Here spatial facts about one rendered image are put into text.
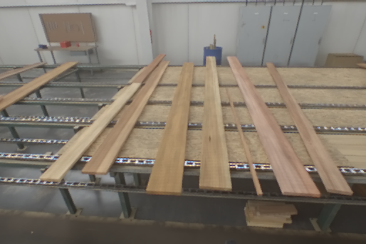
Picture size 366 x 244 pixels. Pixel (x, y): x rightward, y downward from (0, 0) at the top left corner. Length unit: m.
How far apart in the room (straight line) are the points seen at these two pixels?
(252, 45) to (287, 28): 1.05
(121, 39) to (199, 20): 2.77
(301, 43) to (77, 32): 7.23
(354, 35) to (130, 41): 7.35
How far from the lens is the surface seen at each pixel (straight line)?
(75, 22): 8.18
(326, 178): 1.75
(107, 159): 1.72
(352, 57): 8.02
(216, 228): 2.26
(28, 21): 9.46
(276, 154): 1.80
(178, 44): 7.35
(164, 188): 1.39
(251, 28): 6.84
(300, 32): 7.30
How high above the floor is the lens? 1.91
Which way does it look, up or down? 29 degrees down
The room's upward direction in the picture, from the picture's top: 1 degrees counter-clockwise
